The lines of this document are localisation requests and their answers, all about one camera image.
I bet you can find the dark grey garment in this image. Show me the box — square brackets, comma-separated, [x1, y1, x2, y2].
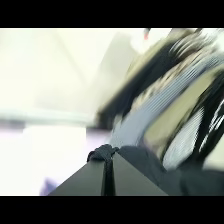
[86, 143, 224, 197]

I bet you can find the blue striped shirt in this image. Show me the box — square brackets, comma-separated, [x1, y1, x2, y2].
[109, 53, 224, 150]

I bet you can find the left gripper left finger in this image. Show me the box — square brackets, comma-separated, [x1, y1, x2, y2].
[48, 159, 106, 197]

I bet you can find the heap of clothes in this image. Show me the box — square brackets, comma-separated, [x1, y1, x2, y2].
[96, 28, 224, 172]

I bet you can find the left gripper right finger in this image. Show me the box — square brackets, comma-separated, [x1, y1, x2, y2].
[111, 152, 168, 197]

